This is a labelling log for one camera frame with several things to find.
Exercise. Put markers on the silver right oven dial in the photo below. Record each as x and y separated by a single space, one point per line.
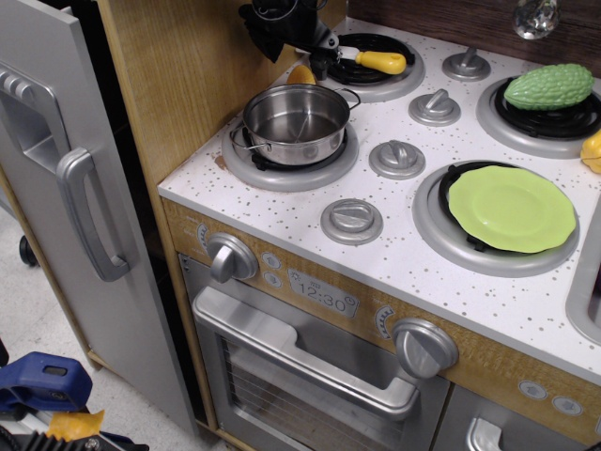
423 349

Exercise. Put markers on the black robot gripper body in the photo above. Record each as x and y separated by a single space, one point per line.
274 24

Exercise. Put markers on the back right stove burner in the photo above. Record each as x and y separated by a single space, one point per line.
556 134

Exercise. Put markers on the stainless steel toy pan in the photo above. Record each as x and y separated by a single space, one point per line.
295 125

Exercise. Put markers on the orange wooden spatula tip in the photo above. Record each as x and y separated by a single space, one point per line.
301 75

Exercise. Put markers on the silver fridge door handle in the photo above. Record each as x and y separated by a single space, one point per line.
71 172

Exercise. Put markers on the grey oven door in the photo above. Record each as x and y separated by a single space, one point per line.
282 379

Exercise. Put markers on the grey stovetop knob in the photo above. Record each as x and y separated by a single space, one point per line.
351 221
466 67
435 110
397 160

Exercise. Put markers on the front right stove burner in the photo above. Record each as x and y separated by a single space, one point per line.
444 235

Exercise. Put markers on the yellow toy corn cob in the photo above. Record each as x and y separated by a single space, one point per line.
389 63

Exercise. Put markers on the grey lower cabinet door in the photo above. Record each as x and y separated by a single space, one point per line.
471 422

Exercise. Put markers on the blue clamp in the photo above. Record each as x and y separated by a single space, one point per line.
45 382

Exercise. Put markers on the light green plastic plate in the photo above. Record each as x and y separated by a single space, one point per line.
512 209

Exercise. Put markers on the green toy bitter gourd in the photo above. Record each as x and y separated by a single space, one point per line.
550 88

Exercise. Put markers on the grey stovetop knob front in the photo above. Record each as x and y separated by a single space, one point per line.
351 221

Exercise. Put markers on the silver oven dial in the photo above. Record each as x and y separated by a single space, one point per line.
423 349
230 258

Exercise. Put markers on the clear glass faucet knob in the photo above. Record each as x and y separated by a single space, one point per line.
536 19

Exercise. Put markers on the silver oven door handle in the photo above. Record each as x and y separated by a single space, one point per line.
304 346

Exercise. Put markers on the grey stovetop knob back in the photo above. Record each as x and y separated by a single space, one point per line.
466 67

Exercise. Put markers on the yellow tape piece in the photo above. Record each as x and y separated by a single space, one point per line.
71 426

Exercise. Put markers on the silver left oven dial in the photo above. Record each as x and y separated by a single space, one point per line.
230 258

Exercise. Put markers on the grey toy fridge door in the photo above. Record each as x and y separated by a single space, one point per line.
59 92

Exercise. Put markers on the oven clock display panel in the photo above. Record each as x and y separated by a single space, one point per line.
327 295

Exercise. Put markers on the yellow toy pepper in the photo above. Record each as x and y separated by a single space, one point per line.
590 153

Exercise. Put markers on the back left stove burner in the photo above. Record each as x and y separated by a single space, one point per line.
372 85

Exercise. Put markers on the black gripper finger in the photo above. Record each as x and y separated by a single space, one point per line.
319 64
332 54

